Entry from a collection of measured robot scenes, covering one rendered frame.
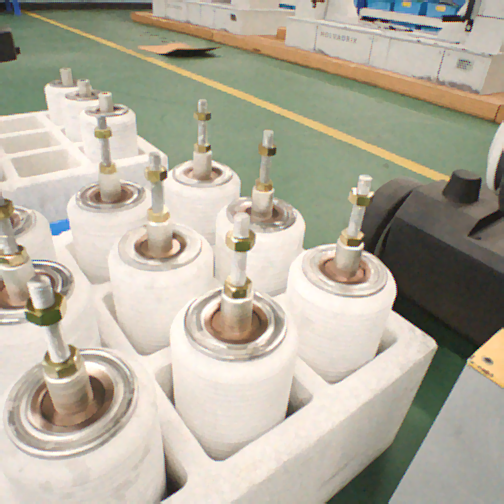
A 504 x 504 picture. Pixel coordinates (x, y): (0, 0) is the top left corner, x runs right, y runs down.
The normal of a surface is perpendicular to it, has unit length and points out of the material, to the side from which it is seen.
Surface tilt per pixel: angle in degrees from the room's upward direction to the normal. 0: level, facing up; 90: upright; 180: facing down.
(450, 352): 0
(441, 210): 45
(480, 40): 90
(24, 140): 90
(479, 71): 90
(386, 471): 0
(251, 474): 0
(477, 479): 90
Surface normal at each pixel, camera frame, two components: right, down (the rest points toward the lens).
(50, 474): 0.07, -0.22
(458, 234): -0.53, -0.37
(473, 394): -0.79, 0.30
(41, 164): 0.60, 0.48
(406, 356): 0.07, -0.83
